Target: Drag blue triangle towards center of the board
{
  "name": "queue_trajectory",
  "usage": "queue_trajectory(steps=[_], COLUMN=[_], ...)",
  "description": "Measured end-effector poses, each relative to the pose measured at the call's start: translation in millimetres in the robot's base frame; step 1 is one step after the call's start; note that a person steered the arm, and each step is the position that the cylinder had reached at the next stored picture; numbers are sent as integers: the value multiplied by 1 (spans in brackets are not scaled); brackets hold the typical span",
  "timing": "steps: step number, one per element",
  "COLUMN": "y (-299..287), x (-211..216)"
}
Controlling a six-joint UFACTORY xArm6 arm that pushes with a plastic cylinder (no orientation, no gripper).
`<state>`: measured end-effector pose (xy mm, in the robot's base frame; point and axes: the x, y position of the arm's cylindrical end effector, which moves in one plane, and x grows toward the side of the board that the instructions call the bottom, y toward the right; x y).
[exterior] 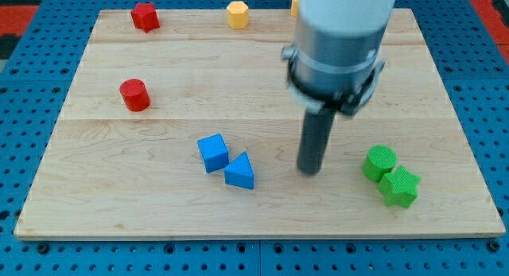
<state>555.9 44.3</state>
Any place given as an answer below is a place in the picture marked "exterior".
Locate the yellow block behind arm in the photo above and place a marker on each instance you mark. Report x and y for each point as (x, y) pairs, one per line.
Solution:
(294, 8)

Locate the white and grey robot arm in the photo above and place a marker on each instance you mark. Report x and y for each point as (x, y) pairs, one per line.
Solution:
(332, 62)

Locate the blue triangle block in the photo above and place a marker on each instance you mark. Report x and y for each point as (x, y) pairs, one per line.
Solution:
(239, 172)

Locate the light wooden board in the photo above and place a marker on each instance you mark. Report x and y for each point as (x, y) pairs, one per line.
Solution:
(113, 174)

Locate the blue cube block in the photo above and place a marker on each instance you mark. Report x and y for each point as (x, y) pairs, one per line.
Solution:
(214, 152)

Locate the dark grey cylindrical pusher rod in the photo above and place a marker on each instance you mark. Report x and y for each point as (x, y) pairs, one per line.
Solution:
(314, 140)

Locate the yellow hexagon block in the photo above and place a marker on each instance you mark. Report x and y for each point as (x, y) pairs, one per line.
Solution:
(237, 15)

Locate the red cylinder block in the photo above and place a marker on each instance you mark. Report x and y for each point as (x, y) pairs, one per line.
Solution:
(134, 95)

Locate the green cylinder block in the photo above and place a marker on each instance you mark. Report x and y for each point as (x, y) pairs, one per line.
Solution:
(378, 161)

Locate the green star block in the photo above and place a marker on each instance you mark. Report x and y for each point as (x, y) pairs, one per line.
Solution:
(399, 187)

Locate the red star block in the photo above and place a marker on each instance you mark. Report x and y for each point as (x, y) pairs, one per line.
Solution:
(144, 16)

